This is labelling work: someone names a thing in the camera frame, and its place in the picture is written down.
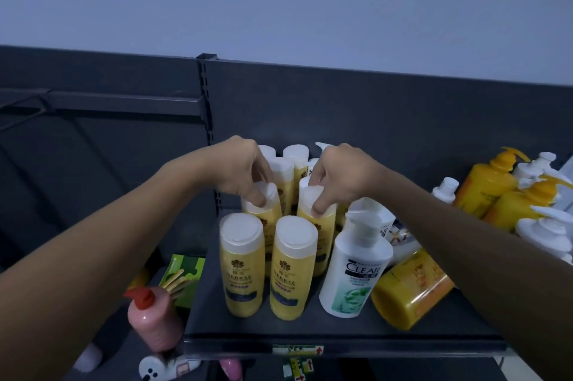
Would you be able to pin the person's right hand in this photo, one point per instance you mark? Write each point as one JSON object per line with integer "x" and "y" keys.
{"x": 349, "y": 174}

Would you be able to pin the person's left hand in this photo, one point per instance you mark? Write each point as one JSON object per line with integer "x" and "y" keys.
{"x": 232, "y": 163}

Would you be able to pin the person's left thumb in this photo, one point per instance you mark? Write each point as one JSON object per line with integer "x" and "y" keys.
{"x": 256, "y": 196}

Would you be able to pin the person's right thumb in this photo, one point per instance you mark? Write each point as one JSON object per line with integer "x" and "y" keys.
{"x": 323, "y": 202}

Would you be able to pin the yellow white-capped bottle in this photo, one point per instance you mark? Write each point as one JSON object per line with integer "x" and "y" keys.
{"x": 270, "y": 216}
{"x": 326, "y": 229}

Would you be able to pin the person's right forearm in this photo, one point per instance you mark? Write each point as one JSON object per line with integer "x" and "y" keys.
{"x": 483, "y": 259}

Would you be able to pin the person's left forearm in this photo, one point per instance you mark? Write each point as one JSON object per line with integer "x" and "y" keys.
{"x": 89, "y": 259}

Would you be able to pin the white flip-cap bottle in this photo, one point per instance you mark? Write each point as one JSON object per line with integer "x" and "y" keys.
{"x": 374, "y": 210}

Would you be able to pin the white pump head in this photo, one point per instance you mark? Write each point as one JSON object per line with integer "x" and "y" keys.
{"x": 322, "y": 145}

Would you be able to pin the white green-label pump bottle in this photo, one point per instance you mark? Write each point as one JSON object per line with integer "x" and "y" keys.
{"x": 356, "y": 268}

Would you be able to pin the group of yellow shampoo bottles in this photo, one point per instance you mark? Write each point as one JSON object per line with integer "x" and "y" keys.
{"x": 242, "y": 273}

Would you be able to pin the white flower-label bottle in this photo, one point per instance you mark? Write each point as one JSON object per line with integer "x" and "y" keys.
{"x": 402, "y": 239}

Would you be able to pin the green box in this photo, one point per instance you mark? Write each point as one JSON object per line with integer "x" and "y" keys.
{"x": 186, "y": 275}

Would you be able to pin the dark shelf back panel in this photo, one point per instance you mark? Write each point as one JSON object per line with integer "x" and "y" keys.
{"x": 403, "y": 125}
{"x": 112, "y": 161}

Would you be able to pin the small white pump bottle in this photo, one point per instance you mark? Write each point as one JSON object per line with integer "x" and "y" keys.
{"x": 445, "y": 190}

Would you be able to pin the yellow orange-label lying bottle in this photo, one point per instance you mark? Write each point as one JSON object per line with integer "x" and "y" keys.
{"x": 409, "y": 290}

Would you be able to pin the dark metal shelf board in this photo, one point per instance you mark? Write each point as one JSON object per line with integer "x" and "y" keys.
{"x": 358, "y": 371}
{"x": 313, "y": 331}

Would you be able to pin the shelf edge price label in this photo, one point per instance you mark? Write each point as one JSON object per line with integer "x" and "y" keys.
{"x": 297, "y": 350}

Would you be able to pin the pink red-capped bottle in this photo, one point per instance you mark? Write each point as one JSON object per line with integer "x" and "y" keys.
{"x": 154, "y": 320}

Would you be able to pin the yellow pump bottle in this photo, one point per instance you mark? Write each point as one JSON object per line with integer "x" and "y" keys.
{"x": 515, "y": 206}
{"x": 485, "y": 186}

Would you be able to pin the yellow red price tags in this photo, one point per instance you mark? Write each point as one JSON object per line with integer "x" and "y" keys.
{"x": 297, "y": 368}

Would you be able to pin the pink rounded bottle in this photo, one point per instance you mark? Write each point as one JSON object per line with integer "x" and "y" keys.
{"x": 231, "y": 369}

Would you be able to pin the white pink-label bottle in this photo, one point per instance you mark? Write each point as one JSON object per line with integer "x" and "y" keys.
{"x": 165, "y": 368}

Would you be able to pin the white rounded bottle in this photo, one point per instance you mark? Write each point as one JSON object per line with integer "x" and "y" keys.
{"x": 88, "y": 358}

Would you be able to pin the slotted shelf upright post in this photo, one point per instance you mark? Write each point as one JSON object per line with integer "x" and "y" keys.
{"x": 206, "y": 94}

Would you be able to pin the dark horizontal shelf rail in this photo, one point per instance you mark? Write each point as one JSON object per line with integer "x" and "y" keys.
{"x": 112, "y": 101}

